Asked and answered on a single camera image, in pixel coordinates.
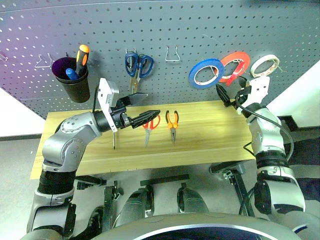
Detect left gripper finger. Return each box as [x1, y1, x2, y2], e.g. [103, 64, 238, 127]
[129, 92, 149, 106]
[129, 109, 161, 130]

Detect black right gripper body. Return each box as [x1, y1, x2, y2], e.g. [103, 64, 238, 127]
[228, 85, 252, 111]

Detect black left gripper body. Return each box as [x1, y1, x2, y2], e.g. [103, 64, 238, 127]
[109, 96, 133, 130]

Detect red handled scissors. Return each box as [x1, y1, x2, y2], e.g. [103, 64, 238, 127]
[141, 114, 162, 149]

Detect orange black pliers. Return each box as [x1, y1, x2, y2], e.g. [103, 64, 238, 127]
[164, 109, 180, 145]

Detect white tape roll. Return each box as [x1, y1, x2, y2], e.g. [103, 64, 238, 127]
[250, 54, 281, 79]

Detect red tape roll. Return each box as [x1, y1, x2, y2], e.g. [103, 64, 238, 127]
[220, 51, 251, 87]

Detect blue tape roll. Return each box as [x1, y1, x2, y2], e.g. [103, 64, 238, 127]
[188, 58, 225, 89]

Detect grey perforated pegboard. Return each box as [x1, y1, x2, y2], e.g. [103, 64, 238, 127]
[0, 0, 320, 120]

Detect black cup holder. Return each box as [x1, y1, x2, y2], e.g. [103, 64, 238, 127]
[51, 56, 91, 104]

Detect black table crossbar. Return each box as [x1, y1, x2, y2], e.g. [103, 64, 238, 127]
[139, 174, 190, 187]

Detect dark rounded robot leg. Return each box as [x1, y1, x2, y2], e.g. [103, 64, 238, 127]
[115, 186, 155, 227]
[176, 186, 210, 215]

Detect black table leg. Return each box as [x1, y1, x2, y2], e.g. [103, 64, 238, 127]
[231, 169, 255, 219]
[102, 180, 124, 232]

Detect grey robot torso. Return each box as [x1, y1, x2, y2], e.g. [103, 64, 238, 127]
[94, 211, 304, 240]

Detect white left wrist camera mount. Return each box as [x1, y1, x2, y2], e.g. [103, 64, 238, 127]
[96, 77, 120, 133]

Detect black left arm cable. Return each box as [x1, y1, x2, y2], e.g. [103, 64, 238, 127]
[92, 84, 100, 114]

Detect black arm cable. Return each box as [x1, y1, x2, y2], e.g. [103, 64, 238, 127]
[235, 89, 295, 164]
[92, 84, 100, 114]

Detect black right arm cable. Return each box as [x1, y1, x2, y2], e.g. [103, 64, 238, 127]
[235, 89, 295, 164]

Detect blue handled scissors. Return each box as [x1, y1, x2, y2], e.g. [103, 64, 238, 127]
[124, 51, 154, 94]

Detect silver wire loop hook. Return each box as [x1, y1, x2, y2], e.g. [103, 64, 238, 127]
[164, 44, 181, 63]

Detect blue handled tool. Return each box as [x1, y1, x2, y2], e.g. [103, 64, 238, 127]
[65, 68, 80, 81]

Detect orange black handled screwdriver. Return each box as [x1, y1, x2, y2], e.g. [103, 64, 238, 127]
[74, 44, 90, 77]

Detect grey table bracket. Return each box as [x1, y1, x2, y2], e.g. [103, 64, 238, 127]
[209, 160, 247, 181]

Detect black table bracket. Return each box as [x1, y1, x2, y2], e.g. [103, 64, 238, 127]
[75, 174, 108, 191]

